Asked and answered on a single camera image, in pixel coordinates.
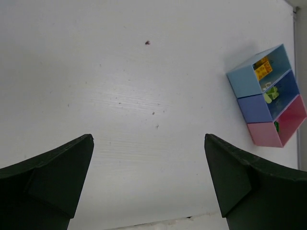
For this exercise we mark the orange square lego brick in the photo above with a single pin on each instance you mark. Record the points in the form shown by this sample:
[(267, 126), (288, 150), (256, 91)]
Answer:
[(260, 62)]

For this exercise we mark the orange long lego brick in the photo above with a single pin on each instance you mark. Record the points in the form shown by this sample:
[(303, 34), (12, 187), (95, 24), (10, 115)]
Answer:
[(263, 70)]

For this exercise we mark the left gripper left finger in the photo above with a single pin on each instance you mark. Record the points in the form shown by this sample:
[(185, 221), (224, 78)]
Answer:
[(43, 192)]

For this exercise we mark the blue container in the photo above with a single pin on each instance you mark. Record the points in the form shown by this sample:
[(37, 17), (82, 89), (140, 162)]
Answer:
[(243, 78)]

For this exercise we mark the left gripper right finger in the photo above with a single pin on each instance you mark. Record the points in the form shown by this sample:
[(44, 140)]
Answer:
[(254, 193)]

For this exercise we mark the small green lego brick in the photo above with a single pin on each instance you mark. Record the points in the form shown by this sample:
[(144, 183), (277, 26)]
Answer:
[(276, 123)]

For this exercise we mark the lime lego brick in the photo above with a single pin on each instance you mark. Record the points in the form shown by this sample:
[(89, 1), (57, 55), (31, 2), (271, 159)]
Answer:
[(273, 92), (267, 98)]

